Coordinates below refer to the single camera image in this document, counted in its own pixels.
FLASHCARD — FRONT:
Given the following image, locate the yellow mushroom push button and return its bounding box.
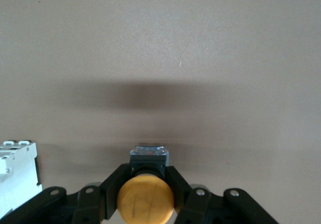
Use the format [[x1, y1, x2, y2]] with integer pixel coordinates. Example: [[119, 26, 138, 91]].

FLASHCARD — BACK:
[[116, 145, 176, 224]]

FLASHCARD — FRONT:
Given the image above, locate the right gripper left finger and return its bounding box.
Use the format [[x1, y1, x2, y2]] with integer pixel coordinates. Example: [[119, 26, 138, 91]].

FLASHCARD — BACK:
[[0, 162, 133, 224]]

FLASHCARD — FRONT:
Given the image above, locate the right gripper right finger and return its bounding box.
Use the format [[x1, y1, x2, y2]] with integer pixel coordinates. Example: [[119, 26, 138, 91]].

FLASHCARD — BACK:
[[164, 165, 279, 224]]

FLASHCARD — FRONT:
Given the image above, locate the white circuit breaker red switch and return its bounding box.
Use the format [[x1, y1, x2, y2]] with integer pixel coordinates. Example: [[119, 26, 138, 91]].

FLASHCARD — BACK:
[[0, 139, 44, 217]]

